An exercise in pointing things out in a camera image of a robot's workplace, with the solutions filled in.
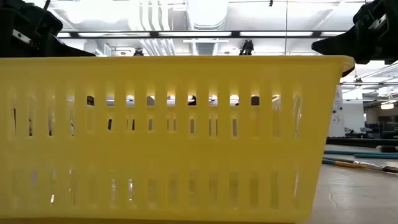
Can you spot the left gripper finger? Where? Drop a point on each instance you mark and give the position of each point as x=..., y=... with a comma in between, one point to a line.
x=65, y=49

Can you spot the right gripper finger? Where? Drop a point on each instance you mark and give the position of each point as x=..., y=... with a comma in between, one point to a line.
x=339, y=43

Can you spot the black paint brush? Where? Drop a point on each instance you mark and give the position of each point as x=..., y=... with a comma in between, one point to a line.
x=388, y=149

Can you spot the yellow slotted plastic basket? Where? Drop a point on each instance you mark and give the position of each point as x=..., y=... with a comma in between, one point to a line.
x=186, y=149

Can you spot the black frame clamp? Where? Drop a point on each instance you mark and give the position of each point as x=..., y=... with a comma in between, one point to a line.
x=247, y=48
x=138, y=53

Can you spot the black aluminium table frame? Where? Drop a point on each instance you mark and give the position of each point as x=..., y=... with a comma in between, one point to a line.
x=357, y=142

